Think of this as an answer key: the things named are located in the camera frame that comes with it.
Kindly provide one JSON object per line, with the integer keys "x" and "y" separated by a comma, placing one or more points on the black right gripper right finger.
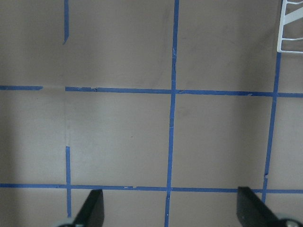
{"x": 252, "y": 212}

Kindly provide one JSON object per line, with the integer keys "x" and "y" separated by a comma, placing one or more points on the white wire cup rack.
{"x": 290, "y": 30}

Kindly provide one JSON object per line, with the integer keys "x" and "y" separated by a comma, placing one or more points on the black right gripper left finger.
{"x": 92, "y": 212}

